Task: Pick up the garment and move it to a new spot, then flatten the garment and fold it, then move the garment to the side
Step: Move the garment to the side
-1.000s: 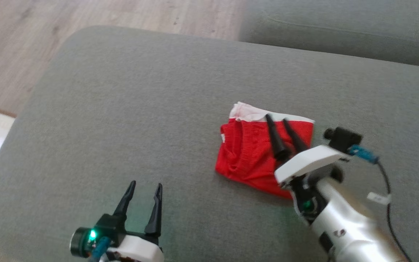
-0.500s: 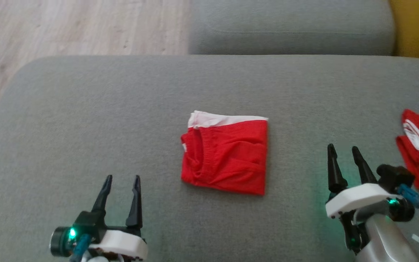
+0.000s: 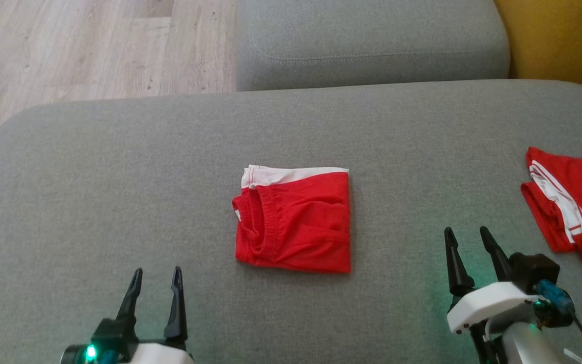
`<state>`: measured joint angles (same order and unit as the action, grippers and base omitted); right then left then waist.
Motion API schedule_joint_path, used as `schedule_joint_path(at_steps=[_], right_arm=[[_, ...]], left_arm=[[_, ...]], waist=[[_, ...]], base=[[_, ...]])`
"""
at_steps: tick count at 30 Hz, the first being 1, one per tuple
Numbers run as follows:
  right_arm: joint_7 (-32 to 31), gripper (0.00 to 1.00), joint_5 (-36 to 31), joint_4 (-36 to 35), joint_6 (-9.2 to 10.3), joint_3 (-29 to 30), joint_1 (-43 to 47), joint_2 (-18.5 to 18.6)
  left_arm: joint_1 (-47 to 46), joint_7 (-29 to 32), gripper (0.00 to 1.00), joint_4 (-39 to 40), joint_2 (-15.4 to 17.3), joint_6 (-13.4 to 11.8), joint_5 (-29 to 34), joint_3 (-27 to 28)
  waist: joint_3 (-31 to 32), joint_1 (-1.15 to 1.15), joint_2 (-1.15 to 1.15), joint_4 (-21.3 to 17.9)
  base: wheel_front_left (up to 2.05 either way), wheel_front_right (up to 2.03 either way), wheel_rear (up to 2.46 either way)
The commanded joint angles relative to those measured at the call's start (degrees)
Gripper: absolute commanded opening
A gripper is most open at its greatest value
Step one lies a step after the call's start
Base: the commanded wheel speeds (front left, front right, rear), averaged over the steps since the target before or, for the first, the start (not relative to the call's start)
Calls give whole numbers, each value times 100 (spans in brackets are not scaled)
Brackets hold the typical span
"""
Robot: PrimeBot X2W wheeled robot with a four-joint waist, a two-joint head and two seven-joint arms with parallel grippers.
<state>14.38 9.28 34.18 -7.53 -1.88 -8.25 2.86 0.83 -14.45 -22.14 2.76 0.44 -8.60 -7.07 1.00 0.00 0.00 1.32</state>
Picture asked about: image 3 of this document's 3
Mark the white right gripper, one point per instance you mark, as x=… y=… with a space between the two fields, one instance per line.
x=488 y=303

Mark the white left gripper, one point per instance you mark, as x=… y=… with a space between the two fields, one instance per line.
x=162 y=355

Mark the red basketball shorts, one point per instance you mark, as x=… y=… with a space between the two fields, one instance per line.
x=301 y=227

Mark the large grey sofa seat cushion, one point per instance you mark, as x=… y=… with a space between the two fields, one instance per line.
x=271 y=131

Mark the yellow sofa cushion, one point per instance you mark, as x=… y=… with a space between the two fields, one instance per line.
x=564 y=40

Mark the grey sofa cushion with seam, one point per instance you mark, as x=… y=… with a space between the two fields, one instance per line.
x=372 y=45

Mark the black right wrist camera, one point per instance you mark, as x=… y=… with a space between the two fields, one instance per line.
x=536 y=270

